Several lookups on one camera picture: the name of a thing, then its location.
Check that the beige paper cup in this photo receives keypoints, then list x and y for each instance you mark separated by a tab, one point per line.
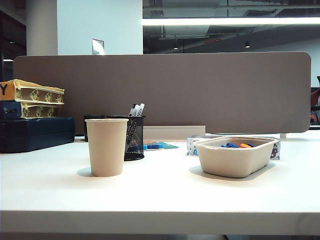
107	147

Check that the silver wall sign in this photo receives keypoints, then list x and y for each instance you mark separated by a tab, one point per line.
98	46

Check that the red black office chair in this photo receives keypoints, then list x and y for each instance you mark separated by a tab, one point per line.
315	105

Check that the blue plastic letter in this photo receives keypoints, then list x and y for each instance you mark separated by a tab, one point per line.
251	144
228	145

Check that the clear black ballpoint pen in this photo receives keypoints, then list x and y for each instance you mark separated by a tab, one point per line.
133	110

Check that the white round column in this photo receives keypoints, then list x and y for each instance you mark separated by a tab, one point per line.
41	27

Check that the black cylinder container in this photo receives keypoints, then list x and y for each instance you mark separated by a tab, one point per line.
94	116

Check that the navy plastic case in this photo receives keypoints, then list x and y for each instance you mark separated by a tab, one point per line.
37	135

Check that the blue-ended yellow box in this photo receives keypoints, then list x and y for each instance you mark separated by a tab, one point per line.
37	111

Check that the long ceiling light strip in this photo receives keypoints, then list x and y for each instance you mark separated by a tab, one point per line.
225	21

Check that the brown fabric desk divider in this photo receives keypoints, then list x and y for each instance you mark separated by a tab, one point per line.
200	95

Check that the small ceiling spot lamp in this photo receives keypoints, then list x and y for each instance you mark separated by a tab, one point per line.
175	47
247	45

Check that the orange plastic letter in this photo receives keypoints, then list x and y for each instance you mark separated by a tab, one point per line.
243	145

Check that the beige pulp tray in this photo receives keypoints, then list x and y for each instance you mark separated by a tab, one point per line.
232	162

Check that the teal letter packet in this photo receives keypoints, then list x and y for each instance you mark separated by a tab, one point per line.
162	145

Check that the orange-ended yellow box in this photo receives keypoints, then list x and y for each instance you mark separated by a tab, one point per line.
37	93

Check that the white capped pen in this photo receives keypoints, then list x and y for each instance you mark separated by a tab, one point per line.
137	111
142	110

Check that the black mesh pen holder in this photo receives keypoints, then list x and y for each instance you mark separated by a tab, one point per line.
136	147

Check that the clear plastic chip box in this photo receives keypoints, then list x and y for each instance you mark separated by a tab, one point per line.
191	147

